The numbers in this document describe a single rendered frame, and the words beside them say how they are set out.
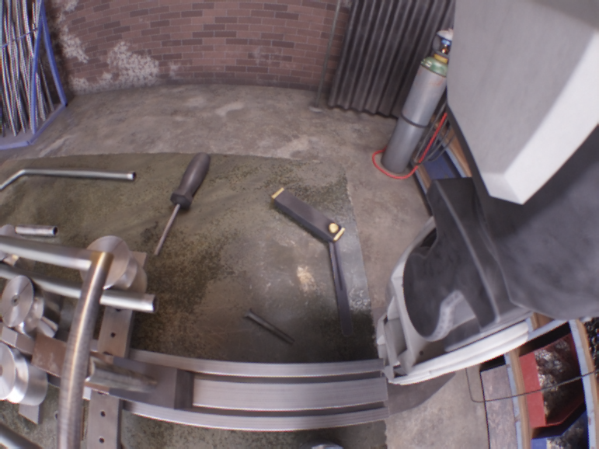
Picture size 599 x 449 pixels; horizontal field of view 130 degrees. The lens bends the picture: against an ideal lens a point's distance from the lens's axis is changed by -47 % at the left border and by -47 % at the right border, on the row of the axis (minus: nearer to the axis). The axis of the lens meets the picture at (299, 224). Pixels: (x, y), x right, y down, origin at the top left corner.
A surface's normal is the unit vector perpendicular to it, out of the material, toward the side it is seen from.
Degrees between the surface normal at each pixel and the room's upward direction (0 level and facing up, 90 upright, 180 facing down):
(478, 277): 102
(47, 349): 0
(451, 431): 0
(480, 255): 11
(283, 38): 90
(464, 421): 0
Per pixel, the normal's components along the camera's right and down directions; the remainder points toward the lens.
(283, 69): 0.04, 0.80
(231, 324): 0.14, -0.60
